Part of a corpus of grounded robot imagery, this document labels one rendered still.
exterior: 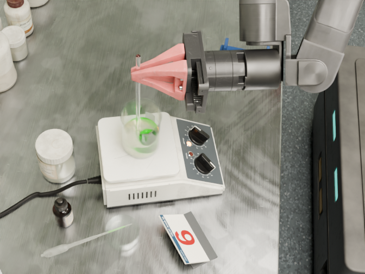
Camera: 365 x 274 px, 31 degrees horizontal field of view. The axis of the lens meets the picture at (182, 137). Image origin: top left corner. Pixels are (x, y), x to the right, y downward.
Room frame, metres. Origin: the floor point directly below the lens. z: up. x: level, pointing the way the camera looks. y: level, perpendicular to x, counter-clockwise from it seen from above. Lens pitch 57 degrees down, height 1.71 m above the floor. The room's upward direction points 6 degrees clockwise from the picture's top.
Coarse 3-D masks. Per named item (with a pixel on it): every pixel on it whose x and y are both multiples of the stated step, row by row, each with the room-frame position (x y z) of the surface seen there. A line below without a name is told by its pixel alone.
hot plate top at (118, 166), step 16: (112, 128) 0.58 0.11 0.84; (112, 144) 0.55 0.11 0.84; (160, 144) 0.56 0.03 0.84; (112, 160) 0.52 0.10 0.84; (128, 160) 0.52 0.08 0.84; (144, 160) 0.52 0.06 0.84; (160, 160) 0.53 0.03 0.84; (176, 160) 0.53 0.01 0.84; (112, 176) 0.49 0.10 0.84; (128, 176) 0.49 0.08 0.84; (144, 176) 0.50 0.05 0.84; (160, 176) 0.50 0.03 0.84
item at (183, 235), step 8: (168, 216) 0.46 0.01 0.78; (176, 216) 0.47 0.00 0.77; (168, 224) 0.44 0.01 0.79; (176, 224) 0.45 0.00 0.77; (184, 224) 0.46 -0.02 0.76; (176, 232) 0.43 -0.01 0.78; (184, 232) 0.44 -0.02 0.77; (184, 240) 0.42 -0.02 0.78; (192, 240) 0.43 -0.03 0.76; (184, 248) 0.41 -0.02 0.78; (192, 248) 0.41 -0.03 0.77; (200, 248) 0.42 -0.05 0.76; (192, 256) 0.40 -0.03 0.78; (200, 256) 0.41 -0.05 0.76
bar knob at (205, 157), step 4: (200, 156) 0.56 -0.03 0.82; (204, 156) 0.56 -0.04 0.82; (196, 160) 0.55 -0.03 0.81; (200, 160) 0.55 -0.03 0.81; (204, 160) 0.55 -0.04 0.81; (208, 160) 0.55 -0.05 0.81; (196, 164) 0.54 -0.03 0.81; (200, 164) 0.55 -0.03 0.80; (204, 164) 0.55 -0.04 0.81; (208, 164) 0.54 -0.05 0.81; (212, 164) 0.55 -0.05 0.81; (196, 168) 0.54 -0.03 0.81; (200, 168) 0.54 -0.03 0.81; (204, 168) 0.54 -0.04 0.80; (208, 168) 0.54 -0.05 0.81; (212, 168) 0.54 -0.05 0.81; (200, 172) 0.53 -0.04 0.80; (204, 172) 0.53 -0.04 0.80; (208, 172) 0.54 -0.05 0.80
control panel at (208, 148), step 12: (180, 120) 0.63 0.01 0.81; (180, 132) 0.60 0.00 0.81; (192, 144) 0.59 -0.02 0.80; (204, 144) 0.60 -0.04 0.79; (192, 156) 0.56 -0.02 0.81; (216, 156) 0.58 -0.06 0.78; (192, 168) 0.54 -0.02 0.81; (216, 168) 0.56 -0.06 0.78; (204, 180) 0.52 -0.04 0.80; (216, 180) 0.53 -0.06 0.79
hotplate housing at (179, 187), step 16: (96, 128) 0.59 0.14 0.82; (176, 128) 0.60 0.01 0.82; (176, 144) 0.57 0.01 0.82; (96, 176) 0.52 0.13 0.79; (176, 176) 0.51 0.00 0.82; (112, 192) 0.48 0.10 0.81; (128, 192) 0.48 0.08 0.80; (144, 192) 0.49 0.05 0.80; (160, 192) 0.50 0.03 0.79; (176, 192) 0.50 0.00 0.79; (192, 192) 0.51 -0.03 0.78; (208, 192) 0.51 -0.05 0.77
